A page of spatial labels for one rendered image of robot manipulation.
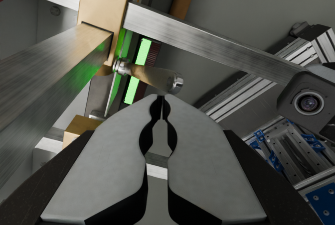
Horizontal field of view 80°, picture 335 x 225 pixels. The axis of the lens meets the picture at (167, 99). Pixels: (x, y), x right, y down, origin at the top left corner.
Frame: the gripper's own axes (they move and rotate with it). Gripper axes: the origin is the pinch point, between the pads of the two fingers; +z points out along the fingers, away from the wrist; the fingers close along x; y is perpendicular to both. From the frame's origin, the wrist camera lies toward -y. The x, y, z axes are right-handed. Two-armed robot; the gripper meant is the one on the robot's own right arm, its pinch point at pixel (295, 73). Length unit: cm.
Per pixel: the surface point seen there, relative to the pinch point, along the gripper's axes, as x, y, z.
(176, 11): -5, -15, 75
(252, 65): -0.4, -8.7, -3.4
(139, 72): -3.0, -22.6, -11.4
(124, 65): -5.9, -24.7, -4.2
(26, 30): -14, -49, 17
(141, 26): -0.6, -24.1, -3.5
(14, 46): -17, -49, 13
